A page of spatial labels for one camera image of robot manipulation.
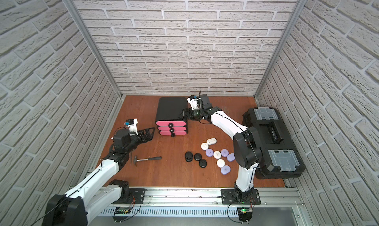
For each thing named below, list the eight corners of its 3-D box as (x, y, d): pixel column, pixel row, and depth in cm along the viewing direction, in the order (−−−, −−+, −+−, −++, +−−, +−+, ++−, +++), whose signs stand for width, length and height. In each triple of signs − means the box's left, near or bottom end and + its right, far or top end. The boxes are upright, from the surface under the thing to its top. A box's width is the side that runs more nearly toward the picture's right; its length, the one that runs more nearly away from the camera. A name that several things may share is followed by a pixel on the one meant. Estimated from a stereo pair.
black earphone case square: (185, 161, 88) (185, 159, 84) (185, 153, 91) (185, 151, 88) (192, 161, 88) (192, 159, 84) (192, 153, 91) (192, 151, 88)
